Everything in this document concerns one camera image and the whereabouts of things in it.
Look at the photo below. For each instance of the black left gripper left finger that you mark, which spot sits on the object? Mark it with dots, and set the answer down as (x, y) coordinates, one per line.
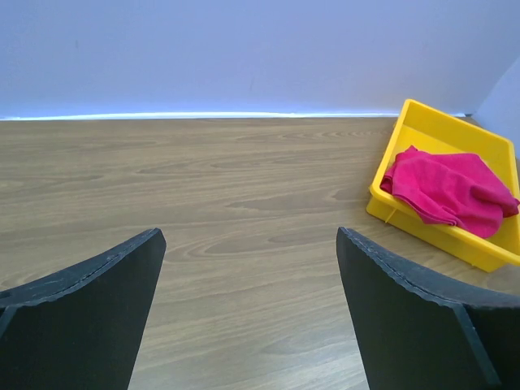
(82, 327)

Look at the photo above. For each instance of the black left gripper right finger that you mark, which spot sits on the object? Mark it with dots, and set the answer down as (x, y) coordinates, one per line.
(419, 329)

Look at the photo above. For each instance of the pink red t shirt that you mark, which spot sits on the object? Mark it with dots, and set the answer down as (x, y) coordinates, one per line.
(451, 189)

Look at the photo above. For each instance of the yellow plastic tray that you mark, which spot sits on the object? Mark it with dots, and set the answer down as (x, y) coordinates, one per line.
(436, 132)

